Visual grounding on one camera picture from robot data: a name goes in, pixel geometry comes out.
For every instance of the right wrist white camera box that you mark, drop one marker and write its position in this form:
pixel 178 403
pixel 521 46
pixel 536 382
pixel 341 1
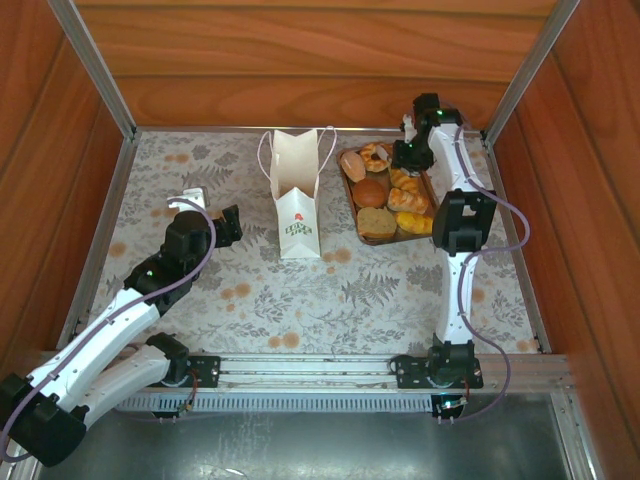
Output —
pixel 409 130

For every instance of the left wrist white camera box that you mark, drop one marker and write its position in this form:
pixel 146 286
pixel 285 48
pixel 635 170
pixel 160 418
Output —
pixel 196 196

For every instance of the long aluminium frame bar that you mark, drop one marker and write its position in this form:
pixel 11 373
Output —
pixel 200 129

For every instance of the brown rectangular tray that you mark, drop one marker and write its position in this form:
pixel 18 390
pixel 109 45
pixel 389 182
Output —
pixel 395 239

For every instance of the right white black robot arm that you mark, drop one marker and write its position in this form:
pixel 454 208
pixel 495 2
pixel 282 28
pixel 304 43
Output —
pixel 457 300

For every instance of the braided golden pastry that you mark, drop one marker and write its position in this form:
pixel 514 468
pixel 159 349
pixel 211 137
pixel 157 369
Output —
pixel 407 200

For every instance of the yellow twisted bread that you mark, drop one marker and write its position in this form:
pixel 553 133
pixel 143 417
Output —
pixel 414 222

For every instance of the round dark brown bun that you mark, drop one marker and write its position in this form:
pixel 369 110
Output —
pixel 369 192

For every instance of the aluminium mounting rail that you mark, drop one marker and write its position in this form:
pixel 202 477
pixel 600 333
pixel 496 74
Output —
pixel 310 367

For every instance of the floral fern tablecloth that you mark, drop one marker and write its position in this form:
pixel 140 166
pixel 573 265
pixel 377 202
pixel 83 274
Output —
pixel 250 310

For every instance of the aluminium frame post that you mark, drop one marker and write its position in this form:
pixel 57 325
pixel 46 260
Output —
pixel 530 70
pixel 95 70

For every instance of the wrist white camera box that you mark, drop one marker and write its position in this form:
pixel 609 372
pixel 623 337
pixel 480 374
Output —
pixel 409 130
pixel 196 196

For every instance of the brown wholegrain bread slice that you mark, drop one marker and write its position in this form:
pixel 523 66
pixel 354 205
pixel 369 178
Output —
pixel 376 221

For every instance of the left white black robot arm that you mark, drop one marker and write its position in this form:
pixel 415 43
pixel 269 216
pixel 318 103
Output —
pixel 100 340

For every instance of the pale oval bread roll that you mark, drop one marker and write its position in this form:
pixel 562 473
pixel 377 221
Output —
pixel 353 166

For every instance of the golden croissant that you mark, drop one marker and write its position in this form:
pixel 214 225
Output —
pixel 405 182

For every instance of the grey metal sheet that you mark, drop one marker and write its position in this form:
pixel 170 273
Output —
pixel 300 450

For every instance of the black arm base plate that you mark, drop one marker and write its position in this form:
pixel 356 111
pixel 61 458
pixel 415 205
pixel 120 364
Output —
pixel 205 370
pixel 407 372

